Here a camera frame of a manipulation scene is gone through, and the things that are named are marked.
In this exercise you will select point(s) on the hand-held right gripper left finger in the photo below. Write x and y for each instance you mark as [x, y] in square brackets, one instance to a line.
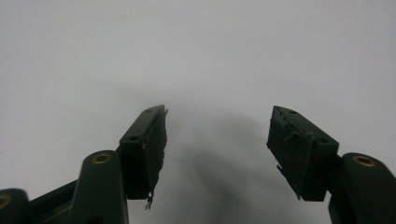
[143, 155]

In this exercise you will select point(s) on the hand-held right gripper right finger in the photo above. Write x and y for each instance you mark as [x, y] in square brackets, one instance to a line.
[302, 155]

